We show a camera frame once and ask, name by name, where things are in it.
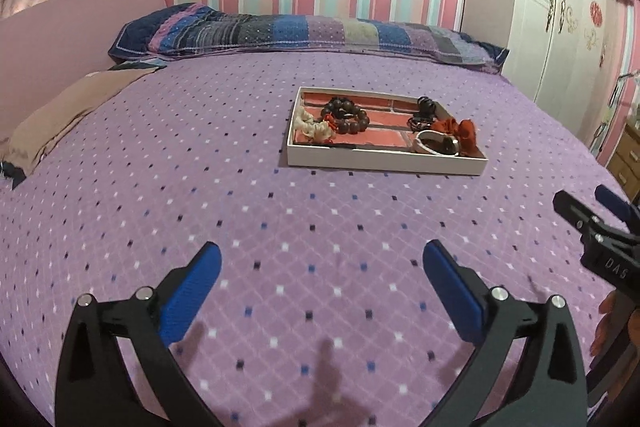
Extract pink headboard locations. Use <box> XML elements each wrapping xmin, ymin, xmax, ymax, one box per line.
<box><xmin>0</xmin><ymin>0</ymin><xmax>168</xmax><ymax>138</ymax></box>

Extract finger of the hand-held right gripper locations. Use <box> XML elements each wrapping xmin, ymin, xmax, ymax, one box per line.
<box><xmin>552</xmin><ymin>190</ymin><xmax>608</xmax><ymax>240</ymax></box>
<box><xmin>594</xmin><ymin>185</ymin><xmax>640</xmax><ymax>233</ymax></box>

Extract cream scrunchie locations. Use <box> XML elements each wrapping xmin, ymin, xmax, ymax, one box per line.
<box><xmin>294</xmin><ymin>107</ymin><xmax>335</xmax><ymax>145</ymax></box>

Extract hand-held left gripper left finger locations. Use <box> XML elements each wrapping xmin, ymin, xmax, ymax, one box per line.
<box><xmin>54</xmin><ymin>241</ymin><xmax>223</xmax><ymax>427</ymax></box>

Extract orange scrunchie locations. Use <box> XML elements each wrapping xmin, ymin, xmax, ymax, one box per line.
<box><xmin>430</xmin><ymin>118</ymin><xmax>478</xmax><ymax>156</ymax></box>

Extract wooden drawer cabinet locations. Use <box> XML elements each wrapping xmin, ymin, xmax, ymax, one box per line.
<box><xmin>605</xmin><ymin>112</ymin><xmax>640</xmax><ymax>202</ymax></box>

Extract black hair tie red beads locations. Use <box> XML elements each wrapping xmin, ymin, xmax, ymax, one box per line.
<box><xmin>320</xmin><ymin>114</ymin><xmax>361</xmax><ymax>152</ymax></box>

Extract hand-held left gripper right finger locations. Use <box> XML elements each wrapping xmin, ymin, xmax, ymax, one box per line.
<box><xmin>422</xmin><ymin>239</ymin><xmax>590</xmax><ymax>427</ymax></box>

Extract wooden bead bracelet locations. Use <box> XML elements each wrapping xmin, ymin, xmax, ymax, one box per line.
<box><xmin>320</xmin><ymin>98</ymin><xmax>371</xmax><ymax>135</ymax></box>

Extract white wardrobe with decals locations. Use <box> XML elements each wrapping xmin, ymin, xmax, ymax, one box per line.
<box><xmin>500</xmin><ymin>0</ymin><xmax>636</xmax><ymax>148</ymax></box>

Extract white tray with brick lining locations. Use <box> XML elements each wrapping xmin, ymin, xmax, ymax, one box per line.
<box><xmin>286</xmin><ymin>86</ymin><xmax>489</xmax><ymax>176</ymax></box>

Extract person's right hand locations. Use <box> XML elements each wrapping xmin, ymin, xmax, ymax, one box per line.
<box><xmin>590</xmin><ymin>291</ymin><xmax>621</xmax><ymax>358</ymax></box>

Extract purple diamond pattern bed sheet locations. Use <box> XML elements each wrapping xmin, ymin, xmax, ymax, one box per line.
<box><xmin>0</xmin><ymin>49</ymin><xmax>640</xmax><ymax>427</ymax></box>

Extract beige cloth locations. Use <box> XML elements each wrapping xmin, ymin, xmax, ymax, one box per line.
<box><xmin>0</xmin><ymin>67</ymin><xmax>156</xmax><ymax>178</ymax></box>

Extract patchwork pillow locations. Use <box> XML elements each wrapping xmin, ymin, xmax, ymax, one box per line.
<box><xmin>108</xmin><ymin>3</ymin><xmax>511</xmax><ymax>75</ymax></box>

